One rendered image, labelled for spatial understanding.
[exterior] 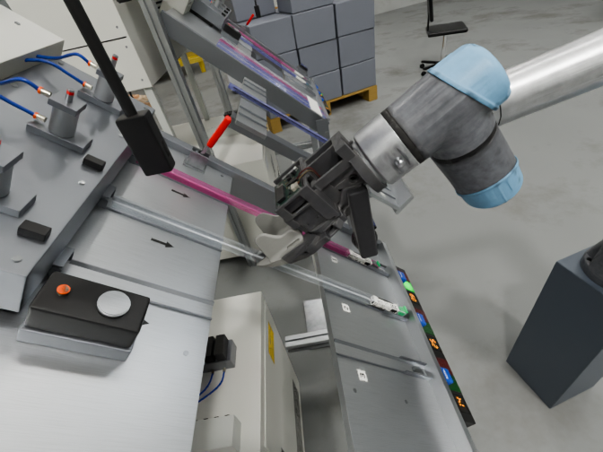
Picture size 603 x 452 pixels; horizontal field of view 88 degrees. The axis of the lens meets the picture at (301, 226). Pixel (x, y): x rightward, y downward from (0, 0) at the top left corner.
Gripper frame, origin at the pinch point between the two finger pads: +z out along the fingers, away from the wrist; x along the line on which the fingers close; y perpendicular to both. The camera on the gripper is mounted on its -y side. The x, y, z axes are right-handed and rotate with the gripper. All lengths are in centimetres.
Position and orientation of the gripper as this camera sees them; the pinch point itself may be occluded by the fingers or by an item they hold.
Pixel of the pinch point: (268, 258)
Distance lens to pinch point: 47.3
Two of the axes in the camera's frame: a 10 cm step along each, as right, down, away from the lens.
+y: -6.8, -5.3, -5.1
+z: -7.3, 5.7, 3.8
